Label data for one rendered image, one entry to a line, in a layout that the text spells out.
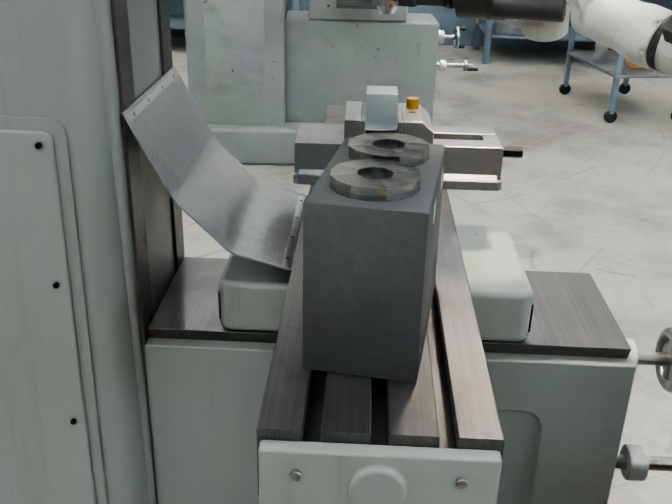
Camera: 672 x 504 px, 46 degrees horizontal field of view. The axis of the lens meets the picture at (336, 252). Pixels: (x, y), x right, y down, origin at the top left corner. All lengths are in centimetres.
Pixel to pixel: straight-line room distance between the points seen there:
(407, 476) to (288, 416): 12
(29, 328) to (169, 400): 26
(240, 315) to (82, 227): 28
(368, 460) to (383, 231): 21
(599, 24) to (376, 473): 64
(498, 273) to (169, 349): 55
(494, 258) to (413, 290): 61
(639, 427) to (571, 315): 106
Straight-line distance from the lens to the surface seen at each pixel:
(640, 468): 146
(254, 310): 128
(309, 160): 134
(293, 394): 80
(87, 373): 132
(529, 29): 120
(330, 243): 76
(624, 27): 107
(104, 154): 118
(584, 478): 148
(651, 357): 154
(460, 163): 135
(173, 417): 140
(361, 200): 76
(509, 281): 130
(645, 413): 252
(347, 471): 76
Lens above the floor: 137
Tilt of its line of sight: 25 degrees down
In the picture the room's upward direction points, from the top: 1 degrees clockwise
